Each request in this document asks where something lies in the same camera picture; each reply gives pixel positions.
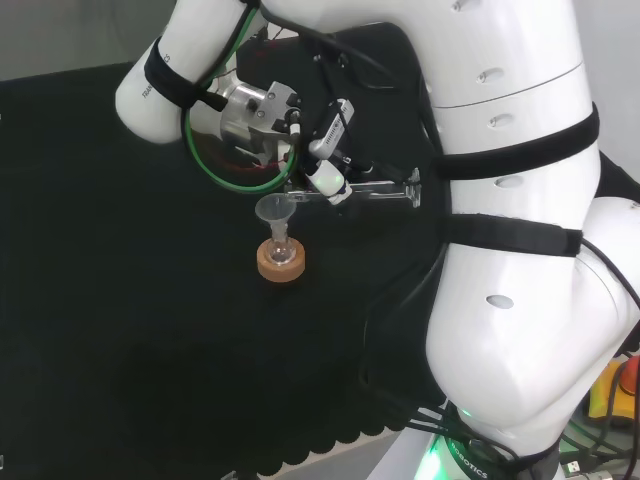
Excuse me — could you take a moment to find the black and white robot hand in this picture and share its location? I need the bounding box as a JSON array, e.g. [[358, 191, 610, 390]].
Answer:
[[294, 97, 401, 207]]

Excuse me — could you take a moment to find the clear glass graduated cylinder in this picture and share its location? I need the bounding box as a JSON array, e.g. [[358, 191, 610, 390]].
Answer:
[[282, 167, 422, 209]]

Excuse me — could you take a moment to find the clear glass round-bottom flask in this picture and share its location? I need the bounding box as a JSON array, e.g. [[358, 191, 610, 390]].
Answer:
[[266, 234, 296, 266]]

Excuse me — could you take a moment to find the clear plastic funnel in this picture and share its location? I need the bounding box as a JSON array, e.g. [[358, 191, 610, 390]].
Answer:
[[254, 195, 300, 242]]

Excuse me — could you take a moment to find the black bench cloth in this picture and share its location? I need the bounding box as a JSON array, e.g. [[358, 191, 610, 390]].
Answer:
[[0, 22, 640, 477]]

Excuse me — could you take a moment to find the yellow stop button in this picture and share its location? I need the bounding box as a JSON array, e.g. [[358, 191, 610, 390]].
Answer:
[[585, 353, 640, 432]]

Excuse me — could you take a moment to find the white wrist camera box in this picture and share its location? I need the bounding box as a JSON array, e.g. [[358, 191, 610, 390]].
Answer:
[[306, 98, 357, 158]]

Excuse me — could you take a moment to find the brown cork ring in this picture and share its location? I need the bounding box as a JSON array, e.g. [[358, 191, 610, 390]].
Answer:
[[255, 237, 308, 284]]

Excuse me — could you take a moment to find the green cable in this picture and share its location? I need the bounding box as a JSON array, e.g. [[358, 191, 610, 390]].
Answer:
[[181, 4, 302, 192]]

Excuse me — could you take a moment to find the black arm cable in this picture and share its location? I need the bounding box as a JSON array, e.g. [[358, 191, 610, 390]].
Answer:
[[578, 238, 640, 361]]

